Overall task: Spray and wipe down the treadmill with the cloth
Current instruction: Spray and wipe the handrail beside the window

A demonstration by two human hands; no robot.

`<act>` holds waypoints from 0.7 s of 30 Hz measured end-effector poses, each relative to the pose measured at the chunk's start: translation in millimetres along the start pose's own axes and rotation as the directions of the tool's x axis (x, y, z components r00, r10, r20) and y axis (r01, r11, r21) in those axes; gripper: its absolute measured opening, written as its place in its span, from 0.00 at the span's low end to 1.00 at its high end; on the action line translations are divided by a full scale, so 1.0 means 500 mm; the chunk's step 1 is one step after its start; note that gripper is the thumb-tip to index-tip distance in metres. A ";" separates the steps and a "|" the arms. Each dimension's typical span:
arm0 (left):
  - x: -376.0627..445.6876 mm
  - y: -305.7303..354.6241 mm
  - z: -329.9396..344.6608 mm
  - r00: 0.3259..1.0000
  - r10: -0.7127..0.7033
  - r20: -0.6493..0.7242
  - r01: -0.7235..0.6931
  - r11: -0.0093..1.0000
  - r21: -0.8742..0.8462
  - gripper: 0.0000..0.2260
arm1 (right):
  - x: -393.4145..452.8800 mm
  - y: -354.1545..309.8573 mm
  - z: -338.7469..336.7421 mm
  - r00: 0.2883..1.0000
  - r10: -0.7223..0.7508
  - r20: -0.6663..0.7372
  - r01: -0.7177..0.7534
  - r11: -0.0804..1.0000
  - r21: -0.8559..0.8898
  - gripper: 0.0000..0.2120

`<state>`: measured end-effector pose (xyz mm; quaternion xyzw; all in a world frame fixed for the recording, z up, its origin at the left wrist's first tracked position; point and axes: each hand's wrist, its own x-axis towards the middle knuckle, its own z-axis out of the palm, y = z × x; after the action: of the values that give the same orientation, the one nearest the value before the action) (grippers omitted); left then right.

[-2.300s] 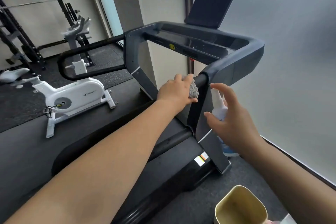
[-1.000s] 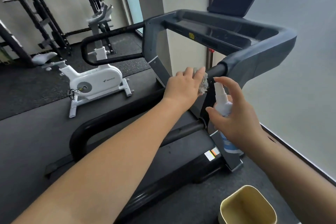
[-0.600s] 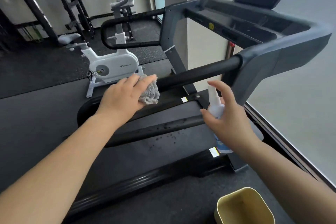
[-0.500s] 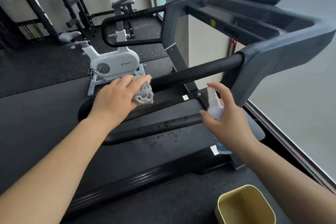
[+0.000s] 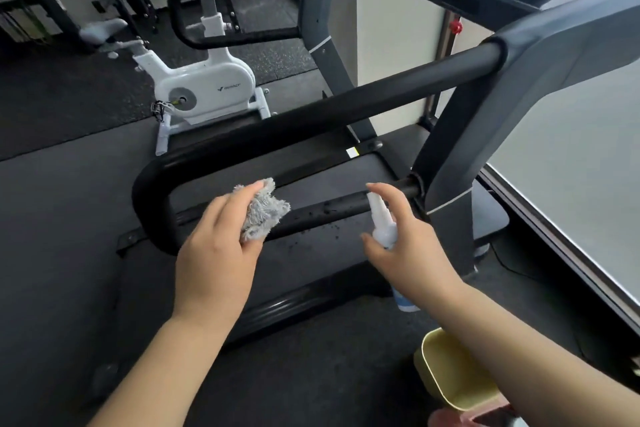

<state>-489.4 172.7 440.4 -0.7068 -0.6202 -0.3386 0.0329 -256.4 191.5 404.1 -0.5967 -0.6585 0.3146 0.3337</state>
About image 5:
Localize person's left hand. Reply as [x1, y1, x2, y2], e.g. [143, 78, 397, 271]
[171, 180, 266, 330]

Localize person's right hand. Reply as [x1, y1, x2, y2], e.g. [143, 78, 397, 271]
[360, 182, 469, 311]

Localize white spray bottle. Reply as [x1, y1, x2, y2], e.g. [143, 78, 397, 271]
[366, 191, 422, 313]

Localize grey fluffy cleaning cloth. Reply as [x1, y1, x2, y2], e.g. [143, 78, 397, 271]
[239, 177, 292, 243]

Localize person's left forearm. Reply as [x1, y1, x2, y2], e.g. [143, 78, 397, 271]
[87, 313, 242, 427]

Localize person's right forearm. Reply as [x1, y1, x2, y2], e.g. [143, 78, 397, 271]
[442, 283, 640, 427]

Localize yellow plastic bin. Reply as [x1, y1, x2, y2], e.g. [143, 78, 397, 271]
[413, 327, 504, 413]

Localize black grey treadmill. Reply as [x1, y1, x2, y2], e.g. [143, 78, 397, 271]
[116, 0, 640, 348]

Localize white exercise bike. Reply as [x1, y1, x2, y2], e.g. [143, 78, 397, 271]
[79, 0, 272, 157]

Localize pink plastic container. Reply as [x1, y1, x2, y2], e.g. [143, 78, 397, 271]
[427, 404, 531, 427]

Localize black power cable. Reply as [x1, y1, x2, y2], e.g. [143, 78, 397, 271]
[489, 242, 556, 287]

